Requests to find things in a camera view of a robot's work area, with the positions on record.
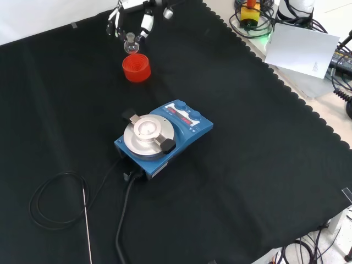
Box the steel probe with thin cable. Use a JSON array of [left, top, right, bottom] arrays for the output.
[[28, 158, 122, 264]]

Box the black coiled cable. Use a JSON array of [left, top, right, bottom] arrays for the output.
[[332, 88, 352, 105]]

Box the black bench cloth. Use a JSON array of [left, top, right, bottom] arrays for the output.
[[0, 0, 352, 264]]

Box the clear glass round-bottom flask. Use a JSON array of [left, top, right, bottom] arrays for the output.
[[123, 31, 140, 54]]

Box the thick black power cable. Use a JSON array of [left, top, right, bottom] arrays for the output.
[[115, 170, 146, 264]]

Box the orange ribbed flask ring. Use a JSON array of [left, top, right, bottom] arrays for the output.
[[122, 53, 152, 84]]

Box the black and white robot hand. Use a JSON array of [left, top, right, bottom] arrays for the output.
[[106, 0, 174, 41]]

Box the yellow stop button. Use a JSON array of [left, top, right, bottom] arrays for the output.
[[240, 0, 261, 29]]

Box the grey metal plate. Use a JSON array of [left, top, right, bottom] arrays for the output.
[[274, 65, 337, 99]]

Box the black power adapter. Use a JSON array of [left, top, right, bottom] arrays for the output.
[[329, 46, 352, 73]]

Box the black cable bundle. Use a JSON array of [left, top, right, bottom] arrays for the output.
[[229, 0, 277, 39]]

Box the heater with blue base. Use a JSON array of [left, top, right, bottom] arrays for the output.
[[114, 99, 214, 181]]

